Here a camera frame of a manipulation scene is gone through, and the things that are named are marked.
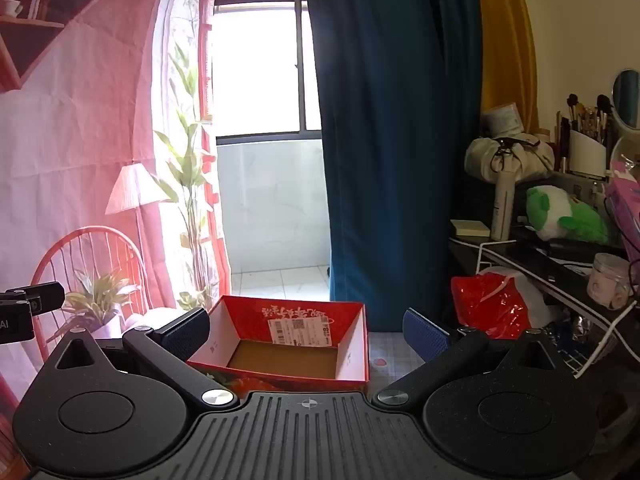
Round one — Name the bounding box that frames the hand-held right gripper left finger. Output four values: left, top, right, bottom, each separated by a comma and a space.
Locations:
49, 307, 241, 413

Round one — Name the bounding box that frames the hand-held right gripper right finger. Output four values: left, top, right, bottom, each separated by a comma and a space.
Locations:
375, 308, 571, 411

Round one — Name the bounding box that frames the red strawberry print cardboard box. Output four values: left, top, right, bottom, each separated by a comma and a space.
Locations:
186, 295, 371, 394

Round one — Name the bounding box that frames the red plastic bag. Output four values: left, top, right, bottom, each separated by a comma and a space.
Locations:
451, 267, 551, 333

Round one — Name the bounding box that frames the yellow sticky note pad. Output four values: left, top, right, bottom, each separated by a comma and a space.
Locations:
450, 219, 492, 239

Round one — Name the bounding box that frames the white spray bottle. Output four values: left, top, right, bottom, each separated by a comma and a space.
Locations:
490, 169, 517, 242

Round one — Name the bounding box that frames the clear plastic jar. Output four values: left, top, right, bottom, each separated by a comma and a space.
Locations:
586, 252, 632, 311

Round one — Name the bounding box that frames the green and white plush toy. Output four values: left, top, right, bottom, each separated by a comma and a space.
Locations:
525, 185, 611, 246

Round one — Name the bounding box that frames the blue curtain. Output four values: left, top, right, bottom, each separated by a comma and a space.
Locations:
301, 0, 483, 333

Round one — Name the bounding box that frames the pink printed backdrop cloth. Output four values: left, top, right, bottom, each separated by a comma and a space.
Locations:
0, 0, 233, 480

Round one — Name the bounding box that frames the white brush holder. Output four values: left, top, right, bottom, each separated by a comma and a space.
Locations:
569, 130, 608, 178

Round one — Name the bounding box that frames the pink box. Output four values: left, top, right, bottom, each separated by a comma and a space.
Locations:
604, 160, 640, 256

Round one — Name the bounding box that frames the bunch of makeup brushes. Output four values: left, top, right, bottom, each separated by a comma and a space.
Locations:
552, 92, 618, 173

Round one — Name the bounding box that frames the yellow curtain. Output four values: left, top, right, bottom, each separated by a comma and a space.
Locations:
472, 0, 541, 133

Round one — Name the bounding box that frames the round mirror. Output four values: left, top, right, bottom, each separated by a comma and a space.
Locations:
611, 69, 640, 131

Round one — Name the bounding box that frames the white wire rack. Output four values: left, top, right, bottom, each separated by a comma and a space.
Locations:
470, 240, 640, 381

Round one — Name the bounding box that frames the beige drawstring bag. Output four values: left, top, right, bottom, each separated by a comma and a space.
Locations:
464, 132, 556, 183

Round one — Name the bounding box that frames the dark window frame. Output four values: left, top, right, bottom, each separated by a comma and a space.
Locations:
212, 0, 323, 141

